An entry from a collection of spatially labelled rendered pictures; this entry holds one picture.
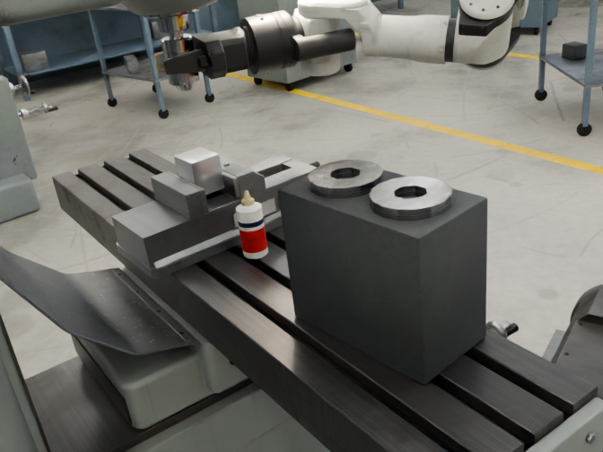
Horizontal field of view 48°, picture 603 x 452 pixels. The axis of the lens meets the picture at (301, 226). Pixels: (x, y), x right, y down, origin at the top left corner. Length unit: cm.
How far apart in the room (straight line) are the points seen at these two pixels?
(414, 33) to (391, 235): 44
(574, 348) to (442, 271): 74
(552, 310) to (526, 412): 186
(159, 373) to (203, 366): 7
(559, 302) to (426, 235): 199
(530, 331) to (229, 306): 167
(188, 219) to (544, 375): 57
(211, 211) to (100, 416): 37
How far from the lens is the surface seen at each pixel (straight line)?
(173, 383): 107
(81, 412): 117
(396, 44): 107
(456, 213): 72
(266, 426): 121
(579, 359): 141
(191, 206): 106
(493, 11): 104
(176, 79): 105
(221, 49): 102
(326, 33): 107
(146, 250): 105
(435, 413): 75
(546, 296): 269
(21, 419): 96
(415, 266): 69
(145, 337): 104
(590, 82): 420
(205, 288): 101
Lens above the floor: 144
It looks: 26 degrees down
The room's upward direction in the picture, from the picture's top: 7 degrees counter-clockwise
